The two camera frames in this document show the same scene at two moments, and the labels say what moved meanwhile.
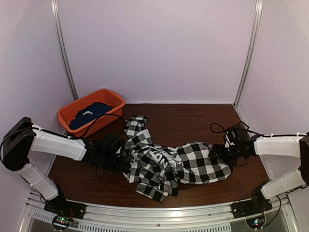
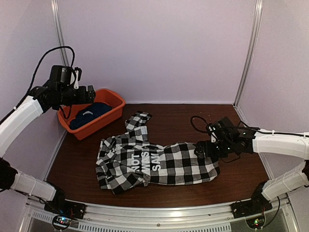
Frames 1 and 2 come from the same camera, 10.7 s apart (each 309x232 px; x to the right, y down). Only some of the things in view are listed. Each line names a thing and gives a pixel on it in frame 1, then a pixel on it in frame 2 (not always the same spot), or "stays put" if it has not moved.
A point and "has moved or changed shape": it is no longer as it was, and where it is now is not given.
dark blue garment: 89,114 stays put
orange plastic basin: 105,96 stays put
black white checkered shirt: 159,169 has moved or changed shape
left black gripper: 122,166 to 82,99
